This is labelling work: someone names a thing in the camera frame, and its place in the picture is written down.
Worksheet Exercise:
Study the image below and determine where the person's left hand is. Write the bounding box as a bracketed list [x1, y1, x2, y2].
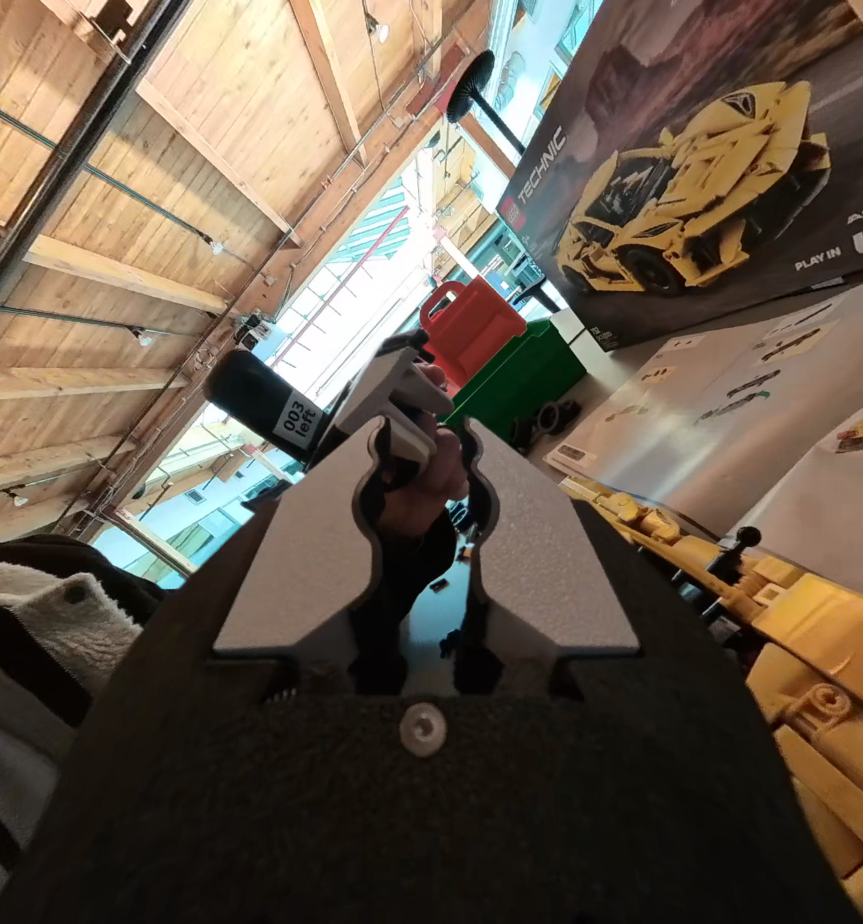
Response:
[383, 363, 474, 539]

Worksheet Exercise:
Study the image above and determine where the black pole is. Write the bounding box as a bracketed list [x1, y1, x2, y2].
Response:
[475, 94, 527, 157]

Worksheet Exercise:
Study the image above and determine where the toy car set box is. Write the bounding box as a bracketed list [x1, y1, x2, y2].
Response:
[496, 0, 863, 353]

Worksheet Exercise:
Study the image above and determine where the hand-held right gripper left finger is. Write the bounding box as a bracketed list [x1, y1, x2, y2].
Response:
[213, 417, 394, 656]

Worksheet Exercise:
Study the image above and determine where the person's fleece-lined jacket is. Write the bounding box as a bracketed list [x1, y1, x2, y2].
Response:
[0, 534, 167, 899]

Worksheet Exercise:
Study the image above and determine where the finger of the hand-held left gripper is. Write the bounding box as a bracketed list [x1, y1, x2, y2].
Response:
[384, 415, 441, 469]
[334, 345, 455, 443]

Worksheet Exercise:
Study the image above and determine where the open instruction booklet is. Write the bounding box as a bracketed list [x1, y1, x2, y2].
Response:
[544, 274, 863, 609]

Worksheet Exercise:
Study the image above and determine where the green plastic bin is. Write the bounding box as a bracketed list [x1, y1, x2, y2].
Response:
[440, 318, 590, 446]

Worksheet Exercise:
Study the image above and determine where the yellow toy brick car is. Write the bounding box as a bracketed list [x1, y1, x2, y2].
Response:
[560, 476, 863, 924]

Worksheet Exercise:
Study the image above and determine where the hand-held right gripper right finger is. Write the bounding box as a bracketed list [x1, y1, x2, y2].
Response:
[462, 417, 643, 656]

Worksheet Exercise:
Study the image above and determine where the grey desk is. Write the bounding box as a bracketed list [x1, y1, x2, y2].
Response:
[399, 346, 620, 697]

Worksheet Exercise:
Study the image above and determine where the black ribbed disc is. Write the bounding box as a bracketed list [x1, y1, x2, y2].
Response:
[445, 49, 498, 123]

